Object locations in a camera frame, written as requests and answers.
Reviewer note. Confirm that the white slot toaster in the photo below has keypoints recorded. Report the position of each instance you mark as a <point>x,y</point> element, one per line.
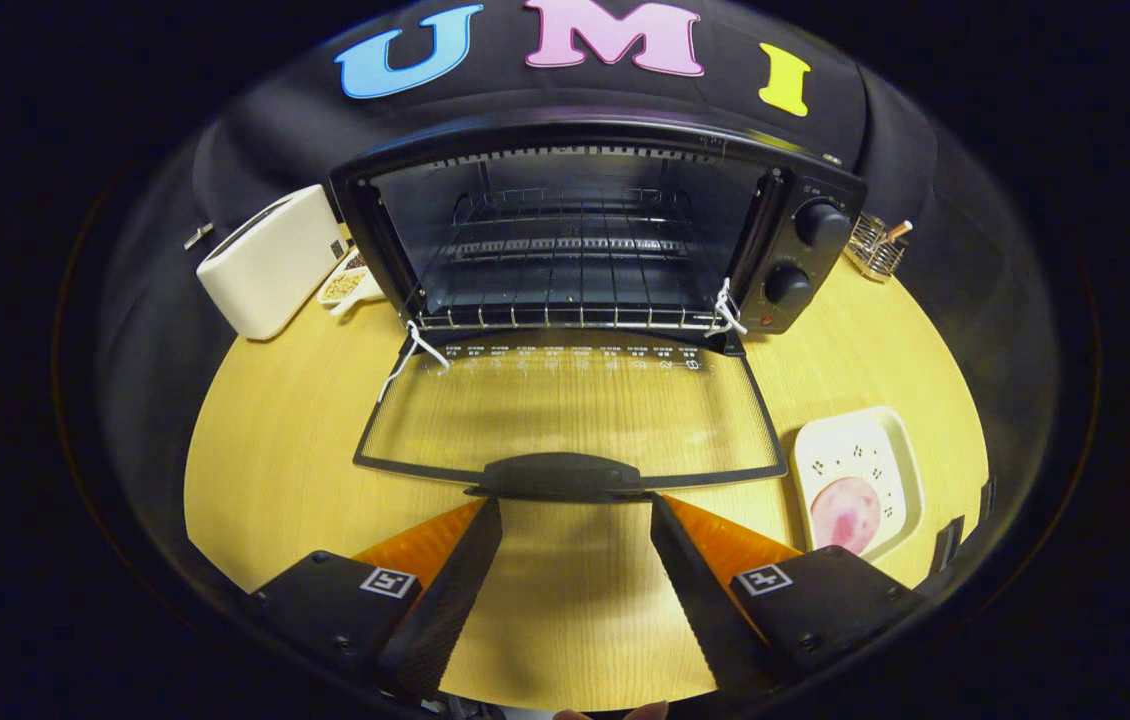
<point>265,270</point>

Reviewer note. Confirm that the cream square plate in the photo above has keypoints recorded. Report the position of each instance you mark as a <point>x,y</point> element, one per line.
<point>865,440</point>

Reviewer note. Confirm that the pink ham slice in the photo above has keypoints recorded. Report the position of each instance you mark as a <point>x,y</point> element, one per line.
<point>847,515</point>

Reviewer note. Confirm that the silver metal clip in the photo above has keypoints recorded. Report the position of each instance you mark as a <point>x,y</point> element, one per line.
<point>198,236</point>

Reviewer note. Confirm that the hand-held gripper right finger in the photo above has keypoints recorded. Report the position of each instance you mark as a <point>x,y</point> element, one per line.
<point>700,595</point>

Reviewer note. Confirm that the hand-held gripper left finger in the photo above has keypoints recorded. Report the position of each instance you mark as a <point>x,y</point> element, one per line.
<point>450,600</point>

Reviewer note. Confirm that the black toaster oven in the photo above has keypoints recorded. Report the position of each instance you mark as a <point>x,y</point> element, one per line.
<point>810,258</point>

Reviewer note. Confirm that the small dish of beans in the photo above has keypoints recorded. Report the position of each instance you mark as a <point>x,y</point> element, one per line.
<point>343,285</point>

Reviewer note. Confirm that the black backdrop cloth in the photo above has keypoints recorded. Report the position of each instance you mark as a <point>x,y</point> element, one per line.
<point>255,140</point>

